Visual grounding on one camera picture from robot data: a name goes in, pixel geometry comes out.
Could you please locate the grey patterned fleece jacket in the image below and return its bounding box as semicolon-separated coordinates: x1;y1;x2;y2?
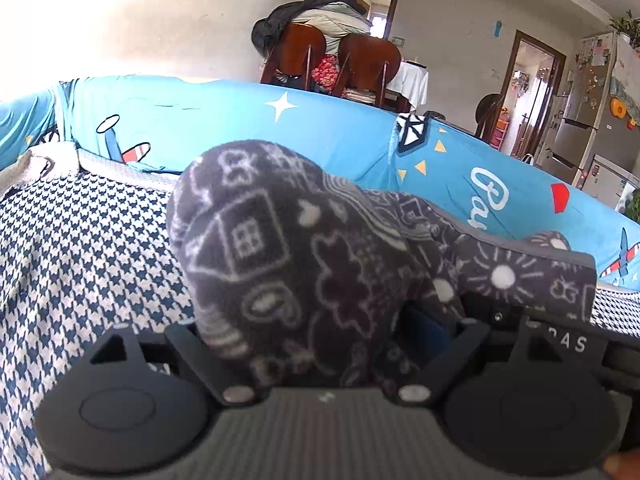
166;140;598;396

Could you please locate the pile of clothes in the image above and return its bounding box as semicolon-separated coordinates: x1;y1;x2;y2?
251;0;373;61

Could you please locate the white appliance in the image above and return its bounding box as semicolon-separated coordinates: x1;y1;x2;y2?
582;155;633;208

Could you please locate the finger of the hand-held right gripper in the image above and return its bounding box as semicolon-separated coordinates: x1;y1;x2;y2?
461;291;531;333

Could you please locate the brown door frame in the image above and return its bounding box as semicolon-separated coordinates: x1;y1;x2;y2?
352;0;401;41
500;30;567;158

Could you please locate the blue printed sofa cover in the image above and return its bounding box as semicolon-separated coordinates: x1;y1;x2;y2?
0;76;640;293

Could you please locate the brown wooden chair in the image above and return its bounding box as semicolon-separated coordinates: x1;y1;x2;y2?
332;35;402;108
260;22;326;93

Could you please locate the floral cloth over fridge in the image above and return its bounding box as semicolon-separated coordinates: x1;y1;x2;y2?
607;35;640;106

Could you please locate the red patterned cloth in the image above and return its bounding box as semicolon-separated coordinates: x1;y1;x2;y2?
311;54;346;92

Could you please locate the houndstooth sofa cushion cover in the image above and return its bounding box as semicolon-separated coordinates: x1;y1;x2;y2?
0;142;640;480

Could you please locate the silver fridge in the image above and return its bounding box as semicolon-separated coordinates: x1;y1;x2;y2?
537;32;640;186

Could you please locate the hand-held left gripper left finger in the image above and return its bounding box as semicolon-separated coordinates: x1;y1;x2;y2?
89;321;263;407

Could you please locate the dark chair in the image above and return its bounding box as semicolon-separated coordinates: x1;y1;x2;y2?
475;94;506;143

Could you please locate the person's right hand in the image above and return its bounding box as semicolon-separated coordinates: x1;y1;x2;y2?
603;452;640;480

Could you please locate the table with white tablecloth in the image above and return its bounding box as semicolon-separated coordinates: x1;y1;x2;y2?
385;60;430;113

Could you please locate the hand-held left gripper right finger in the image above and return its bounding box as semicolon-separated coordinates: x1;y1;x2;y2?
395;305;556;407

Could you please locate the small potted plant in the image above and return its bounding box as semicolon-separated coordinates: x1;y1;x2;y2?
607;10;640;47

